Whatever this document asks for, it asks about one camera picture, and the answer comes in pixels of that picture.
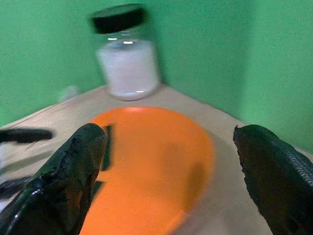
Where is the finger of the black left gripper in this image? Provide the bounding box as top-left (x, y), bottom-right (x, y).
top-left (0, 128), bottom-right (53, 144)
top-left (0, 176), bottom-right (34, 198)

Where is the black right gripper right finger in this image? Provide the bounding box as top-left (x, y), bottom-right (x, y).
top-left (232, 124), bottom-right (313, 235)

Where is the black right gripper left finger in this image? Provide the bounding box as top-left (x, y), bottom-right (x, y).
top-left (0, 123), bottom-right (109, 235)

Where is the orange plate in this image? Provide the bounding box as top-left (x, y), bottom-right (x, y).
top-left (79, 106), bottom-right (216, 235)

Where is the glass jar with white powder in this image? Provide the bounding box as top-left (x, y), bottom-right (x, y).
top-left (89, 3), bottom-right (161, 101)

